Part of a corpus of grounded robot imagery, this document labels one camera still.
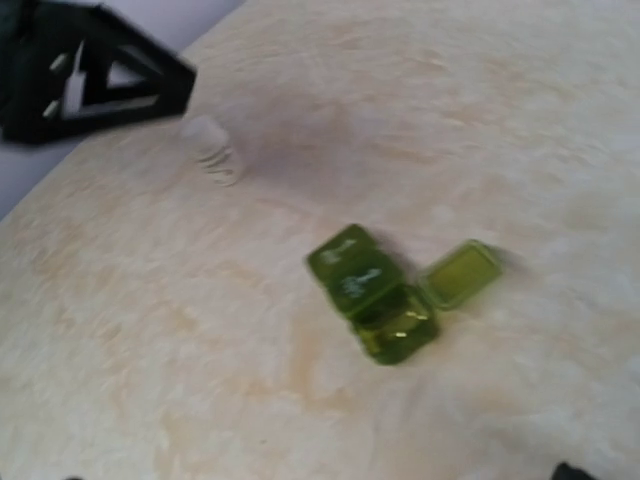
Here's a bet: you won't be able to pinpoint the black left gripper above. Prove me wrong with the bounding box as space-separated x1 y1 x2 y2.
1 1 196 145

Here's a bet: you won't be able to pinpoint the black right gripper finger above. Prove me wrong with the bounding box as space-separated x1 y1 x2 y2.
550 462 597 480

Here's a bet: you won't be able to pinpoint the small white pill bottle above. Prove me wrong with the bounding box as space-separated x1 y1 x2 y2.
180 115 244 187

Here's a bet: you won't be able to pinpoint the green pill organizer box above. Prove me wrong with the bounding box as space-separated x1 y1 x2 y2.
306 224 502 355

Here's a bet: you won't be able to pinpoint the yellow pills in organizer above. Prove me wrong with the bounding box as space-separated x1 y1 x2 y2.
357 298 439 365

